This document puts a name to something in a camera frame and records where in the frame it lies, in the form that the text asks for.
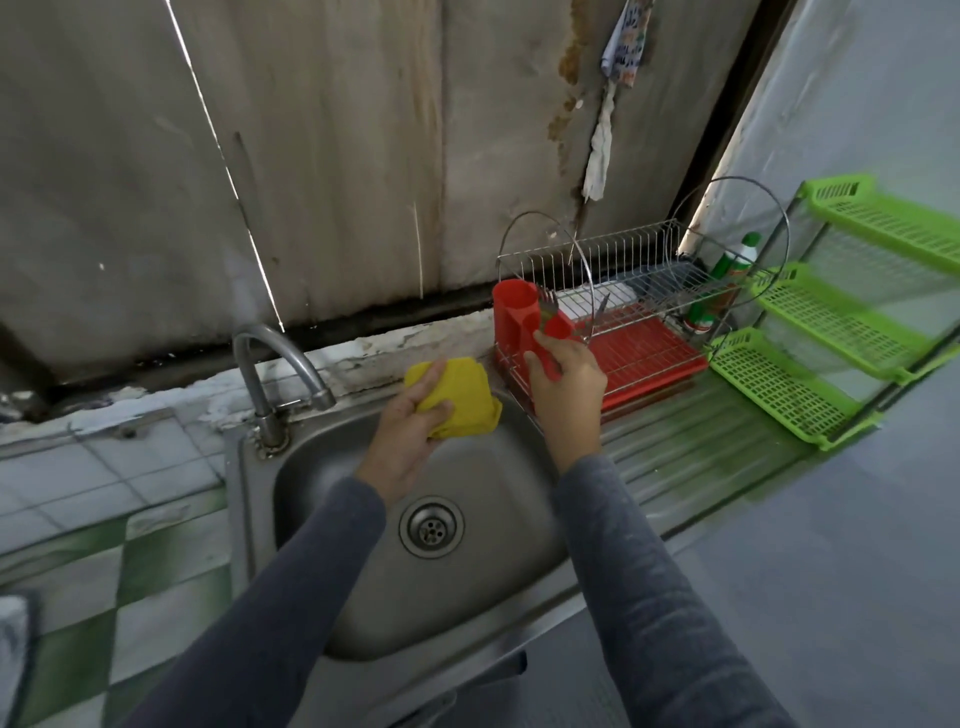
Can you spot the metal faucet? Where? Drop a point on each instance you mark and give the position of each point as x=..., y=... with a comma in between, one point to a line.
x=267, y=375

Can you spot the green dish soap bottle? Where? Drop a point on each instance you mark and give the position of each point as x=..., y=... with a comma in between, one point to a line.
x=720, y=270

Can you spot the green plastic shelf rack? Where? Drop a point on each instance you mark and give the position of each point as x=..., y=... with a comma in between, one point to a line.
x=855, y=315

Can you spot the stainless steel sink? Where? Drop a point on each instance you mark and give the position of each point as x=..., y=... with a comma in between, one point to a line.
x=480, y=495

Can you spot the person's right forearm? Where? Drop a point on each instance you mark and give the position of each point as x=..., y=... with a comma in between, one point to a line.
x=668, y=615

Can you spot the red plastic cup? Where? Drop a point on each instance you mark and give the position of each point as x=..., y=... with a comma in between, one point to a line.
x=555, y=323
x=513, y=312

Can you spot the white hanging cloth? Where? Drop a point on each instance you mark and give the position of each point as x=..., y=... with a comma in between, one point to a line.
x=600, y=143

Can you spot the person's left hand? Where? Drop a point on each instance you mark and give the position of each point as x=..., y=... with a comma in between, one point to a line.
x=398, y=443

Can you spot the person's right hand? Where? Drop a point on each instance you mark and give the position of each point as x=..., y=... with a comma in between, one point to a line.
x=570, y=402

